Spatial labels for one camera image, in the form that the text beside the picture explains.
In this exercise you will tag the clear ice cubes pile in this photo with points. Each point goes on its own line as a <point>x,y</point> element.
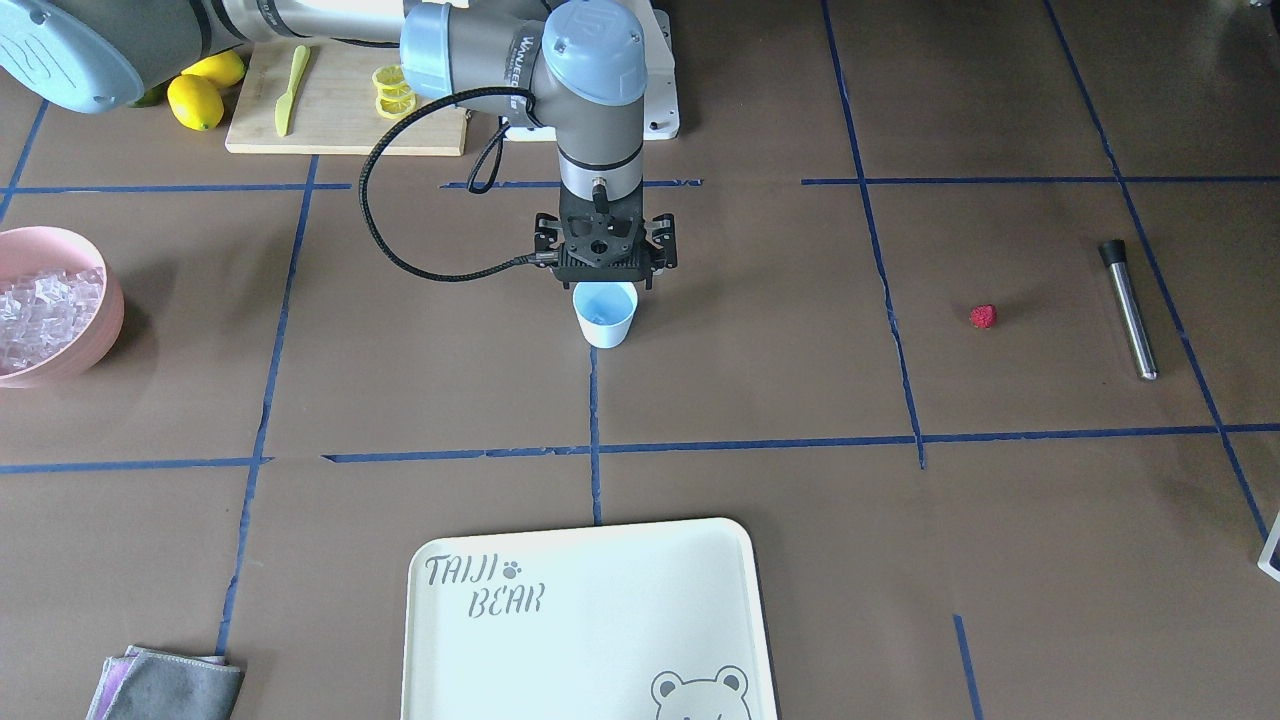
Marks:
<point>43,312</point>

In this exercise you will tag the red strawberry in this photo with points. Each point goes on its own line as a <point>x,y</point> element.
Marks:
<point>983,316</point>

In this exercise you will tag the steel muddler with black cap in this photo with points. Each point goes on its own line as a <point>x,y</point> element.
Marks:
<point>1114,260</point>

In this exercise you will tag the pink bowl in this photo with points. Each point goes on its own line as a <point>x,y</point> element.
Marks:
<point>29,249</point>

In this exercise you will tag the cream bear serving tray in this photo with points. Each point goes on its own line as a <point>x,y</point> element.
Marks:
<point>659,620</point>

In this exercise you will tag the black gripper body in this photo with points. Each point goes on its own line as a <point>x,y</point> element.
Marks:
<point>663,238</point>

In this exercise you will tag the yellow plastic knife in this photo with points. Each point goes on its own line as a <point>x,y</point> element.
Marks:
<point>284,104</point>

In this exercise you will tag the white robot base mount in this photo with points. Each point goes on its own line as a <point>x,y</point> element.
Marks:
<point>660,90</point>

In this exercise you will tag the wooden cutting board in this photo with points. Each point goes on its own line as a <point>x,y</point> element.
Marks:
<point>334,111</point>

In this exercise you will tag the green avocado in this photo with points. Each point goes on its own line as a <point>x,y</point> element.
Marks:
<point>150,98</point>

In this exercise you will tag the light blue paper cup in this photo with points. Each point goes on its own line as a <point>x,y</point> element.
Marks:
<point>605,311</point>

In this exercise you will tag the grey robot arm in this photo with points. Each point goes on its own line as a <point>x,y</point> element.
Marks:
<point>94,56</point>

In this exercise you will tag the lemon slices stack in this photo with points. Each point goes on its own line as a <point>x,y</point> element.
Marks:
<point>394,98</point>

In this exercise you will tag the grey folded cloth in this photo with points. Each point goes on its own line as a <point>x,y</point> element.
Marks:
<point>153,684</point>

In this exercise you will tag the yellow lemon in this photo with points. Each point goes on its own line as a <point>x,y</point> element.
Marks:
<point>195,102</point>
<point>223,70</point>

